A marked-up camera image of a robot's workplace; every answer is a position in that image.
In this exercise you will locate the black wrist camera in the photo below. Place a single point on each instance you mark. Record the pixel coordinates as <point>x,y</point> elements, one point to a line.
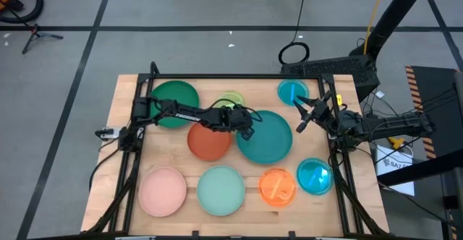
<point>247,133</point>
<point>303,126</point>

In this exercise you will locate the translucent orange plate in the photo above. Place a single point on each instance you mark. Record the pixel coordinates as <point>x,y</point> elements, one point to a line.
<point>277,187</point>

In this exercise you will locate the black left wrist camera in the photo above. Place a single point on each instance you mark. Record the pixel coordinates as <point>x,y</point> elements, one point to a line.
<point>247,133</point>

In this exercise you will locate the dark green plastic plate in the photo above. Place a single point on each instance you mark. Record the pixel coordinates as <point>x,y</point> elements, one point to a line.
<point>181,92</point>

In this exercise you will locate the black aluminium table frame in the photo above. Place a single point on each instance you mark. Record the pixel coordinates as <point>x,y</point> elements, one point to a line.
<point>235,76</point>

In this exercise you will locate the black perforated computer case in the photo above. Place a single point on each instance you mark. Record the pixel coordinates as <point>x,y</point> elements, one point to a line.
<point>332,68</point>

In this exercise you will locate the black camera pole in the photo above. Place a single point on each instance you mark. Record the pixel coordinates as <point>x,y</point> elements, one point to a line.
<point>394,12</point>

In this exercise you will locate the large teal plastic plate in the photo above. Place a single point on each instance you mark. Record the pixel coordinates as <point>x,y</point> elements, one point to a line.
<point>267,142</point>

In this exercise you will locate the mint green plastic plate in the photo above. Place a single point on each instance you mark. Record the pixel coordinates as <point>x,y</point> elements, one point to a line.
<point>220,190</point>

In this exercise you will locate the small white tag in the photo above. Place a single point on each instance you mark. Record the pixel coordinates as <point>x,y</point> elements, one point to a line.
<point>380,94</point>

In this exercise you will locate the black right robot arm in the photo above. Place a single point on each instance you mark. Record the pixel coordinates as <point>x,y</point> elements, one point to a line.
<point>398,126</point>

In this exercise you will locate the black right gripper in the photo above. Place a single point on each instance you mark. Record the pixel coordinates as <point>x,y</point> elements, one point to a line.
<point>321,111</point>

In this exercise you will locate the translucent yellow-green plate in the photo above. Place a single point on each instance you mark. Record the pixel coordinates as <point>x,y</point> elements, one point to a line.
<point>231,94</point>

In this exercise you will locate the white paper sign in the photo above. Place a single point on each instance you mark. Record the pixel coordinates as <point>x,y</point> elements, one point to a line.
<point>394,167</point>

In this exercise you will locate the pink plastic plate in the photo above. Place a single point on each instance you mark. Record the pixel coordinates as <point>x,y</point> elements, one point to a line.
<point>162,192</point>

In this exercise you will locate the black metal beam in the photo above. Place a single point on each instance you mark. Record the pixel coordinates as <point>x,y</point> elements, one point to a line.
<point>416,169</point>

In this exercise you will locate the black tripod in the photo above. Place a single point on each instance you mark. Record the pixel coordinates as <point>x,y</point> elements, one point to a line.
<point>35,32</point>

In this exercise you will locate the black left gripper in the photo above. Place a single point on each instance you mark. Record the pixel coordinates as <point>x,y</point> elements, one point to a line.
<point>241,119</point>

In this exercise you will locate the translucent blue plate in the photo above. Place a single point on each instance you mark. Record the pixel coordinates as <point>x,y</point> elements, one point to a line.
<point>289,88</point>
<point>314,176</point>

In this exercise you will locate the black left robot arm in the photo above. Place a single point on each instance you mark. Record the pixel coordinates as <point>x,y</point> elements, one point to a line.
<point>188,116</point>

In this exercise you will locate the black hazard-striped floor mat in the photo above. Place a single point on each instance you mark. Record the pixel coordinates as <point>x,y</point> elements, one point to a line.
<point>434,77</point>

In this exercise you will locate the small yellow tag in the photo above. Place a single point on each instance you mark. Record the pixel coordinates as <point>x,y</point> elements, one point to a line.
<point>339,99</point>

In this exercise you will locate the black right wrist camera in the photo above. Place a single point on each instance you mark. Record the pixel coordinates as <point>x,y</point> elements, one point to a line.
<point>303,126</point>

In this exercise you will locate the orange-red plastic plate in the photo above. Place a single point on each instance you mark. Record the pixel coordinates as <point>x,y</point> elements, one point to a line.
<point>208,144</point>

